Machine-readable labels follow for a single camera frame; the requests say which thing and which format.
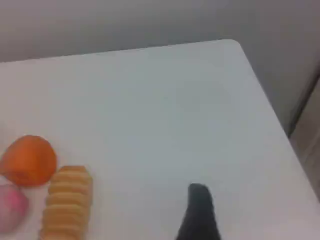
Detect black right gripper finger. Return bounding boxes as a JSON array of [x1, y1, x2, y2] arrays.
[[174, 183, 224, 240]]

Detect orange toy fruit with stem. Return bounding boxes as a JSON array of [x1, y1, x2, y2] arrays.
[[0, 134, 58, 187]]

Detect pink toy peach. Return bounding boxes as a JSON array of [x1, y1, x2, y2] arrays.
[[0, 183, 30, 235]]

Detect ridged golden bread roll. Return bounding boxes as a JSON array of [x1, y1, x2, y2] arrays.
[[38, 165, 94, 240]]

